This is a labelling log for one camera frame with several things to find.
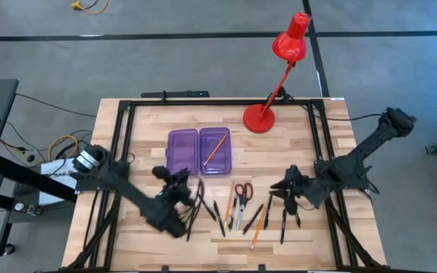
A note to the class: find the white paper box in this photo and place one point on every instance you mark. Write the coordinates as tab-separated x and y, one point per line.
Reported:
57	168

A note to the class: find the black desk beam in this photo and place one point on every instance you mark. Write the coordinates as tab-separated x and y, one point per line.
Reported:
32	176

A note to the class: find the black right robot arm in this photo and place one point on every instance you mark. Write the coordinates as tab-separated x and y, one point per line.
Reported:
374	140

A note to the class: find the black aluminium table frame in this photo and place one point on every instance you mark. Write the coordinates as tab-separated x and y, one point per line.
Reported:
188	102

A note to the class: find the red and black scissors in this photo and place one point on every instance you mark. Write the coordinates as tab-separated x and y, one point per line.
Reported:
243	203

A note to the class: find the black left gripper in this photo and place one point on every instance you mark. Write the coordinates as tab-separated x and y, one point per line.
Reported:
177	195

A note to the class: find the small round white device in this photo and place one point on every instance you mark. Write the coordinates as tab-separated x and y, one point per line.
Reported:
19	206

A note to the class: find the black bar with small light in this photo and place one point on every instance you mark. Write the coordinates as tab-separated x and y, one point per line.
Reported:
177	94

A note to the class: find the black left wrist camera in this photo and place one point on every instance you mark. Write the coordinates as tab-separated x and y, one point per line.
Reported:
161	173

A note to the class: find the black caster wheel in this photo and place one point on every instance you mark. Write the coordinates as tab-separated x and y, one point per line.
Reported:
9	249

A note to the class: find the black clamp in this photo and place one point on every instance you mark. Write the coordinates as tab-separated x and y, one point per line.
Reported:
283	95

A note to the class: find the purple translucent plastic supply box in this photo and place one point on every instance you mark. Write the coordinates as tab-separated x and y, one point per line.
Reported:
182	151

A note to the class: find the red desk lamp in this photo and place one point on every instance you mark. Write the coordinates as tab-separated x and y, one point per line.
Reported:
258	119

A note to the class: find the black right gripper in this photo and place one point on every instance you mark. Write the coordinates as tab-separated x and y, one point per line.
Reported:
309	191

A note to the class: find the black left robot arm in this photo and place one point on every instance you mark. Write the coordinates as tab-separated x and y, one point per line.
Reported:
139	201

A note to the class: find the orange pencil with yellow eraser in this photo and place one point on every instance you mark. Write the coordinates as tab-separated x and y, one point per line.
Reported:
229	204

